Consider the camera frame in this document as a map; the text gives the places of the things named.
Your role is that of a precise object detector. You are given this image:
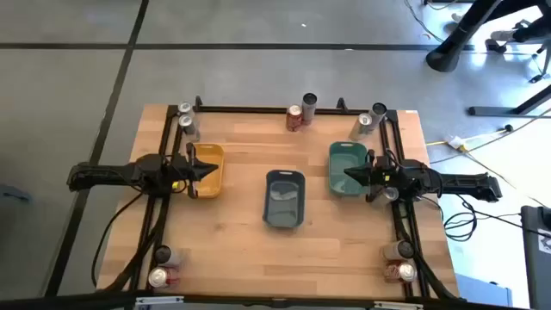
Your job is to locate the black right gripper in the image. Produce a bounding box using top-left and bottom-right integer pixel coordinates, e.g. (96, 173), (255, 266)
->
(343, 150), (404, 202)

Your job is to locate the blue-grey object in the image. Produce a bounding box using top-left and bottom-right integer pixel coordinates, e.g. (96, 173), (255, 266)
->
(0, 183), (32, 203)

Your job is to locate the black desk leg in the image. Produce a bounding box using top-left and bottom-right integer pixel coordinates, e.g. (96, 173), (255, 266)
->
(424, 0), (505, 73)

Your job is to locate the green plastic bin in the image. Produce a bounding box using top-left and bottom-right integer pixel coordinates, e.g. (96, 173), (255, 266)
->
(328, 141), (371, 197)

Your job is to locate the tall white Celsius can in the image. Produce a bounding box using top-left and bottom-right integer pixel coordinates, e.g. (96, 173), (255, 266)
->
(153, 245), (182, 268)
(365, 102), (388, 134)
(381, 239), (416, 262)
(300, 92), (319, 127)

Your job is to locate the office chair base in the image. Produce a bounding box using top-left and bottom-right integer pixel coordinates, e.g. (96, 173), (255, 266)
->
(528, 40), (551, 84)

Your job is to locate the black metal rig frame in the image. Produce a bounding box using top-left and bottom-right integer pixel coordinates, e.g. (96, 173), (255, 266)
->
(96, 95), (468, 310)

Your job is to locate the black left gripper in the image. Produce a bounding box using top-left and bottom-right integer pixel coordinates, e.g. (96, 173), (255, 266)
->
(165, 144), (220, 200)

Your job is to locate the long black cable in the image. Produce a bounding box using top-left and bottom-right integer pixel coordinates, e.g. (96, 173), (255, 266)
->
(90, 191), (147, 288)

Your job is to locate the coiled black cable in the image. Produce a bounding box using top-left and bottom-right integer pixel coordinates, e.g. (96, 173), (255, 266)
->
(443, 195), (479, 242)

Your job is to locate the dark blue plastic bin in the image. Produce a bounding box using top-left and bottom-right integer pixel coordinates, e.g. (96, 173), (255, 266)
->
(263, 169), (306, 229)

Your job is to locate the yellow plastic bin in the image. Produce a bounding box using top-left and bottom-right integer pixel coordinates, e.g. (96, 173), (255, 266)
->
(185, 143), (226, 200)

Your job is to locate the dark grey equipment case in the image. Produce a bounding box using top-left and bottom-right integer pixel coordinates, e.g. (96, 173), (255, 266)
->
(520, 205), (551, 310)

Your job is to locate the silver metal bracket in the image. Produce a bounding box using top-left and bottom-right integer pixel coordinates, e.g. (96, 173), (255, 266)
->
(373, 300), (425, 310)
(135, 294), (185, 309)

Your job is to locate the person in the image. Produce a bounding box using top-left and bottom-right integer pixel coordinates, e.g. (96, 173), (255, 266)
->
(484, 0), (551, 55)

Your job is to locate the grey floor cable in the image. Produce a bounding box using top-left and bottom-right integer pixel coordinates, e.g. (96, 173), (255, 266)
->
(403, 0), (447, 44)

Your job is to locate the black desk foot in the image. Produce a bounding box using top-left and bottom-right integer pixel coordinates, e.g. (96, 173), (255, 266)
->
(467, 84), (551, 118)

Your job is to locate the grey box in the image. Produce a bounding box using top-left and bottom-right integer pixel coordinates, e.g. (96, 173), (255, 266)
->
(455, 273), (514, 309)

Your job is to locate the black cable bundle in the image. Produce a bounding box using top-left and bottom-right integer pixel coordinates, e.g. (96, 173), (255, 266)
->
(102, 201), (171, 294)
(393, 201), (464, 302)

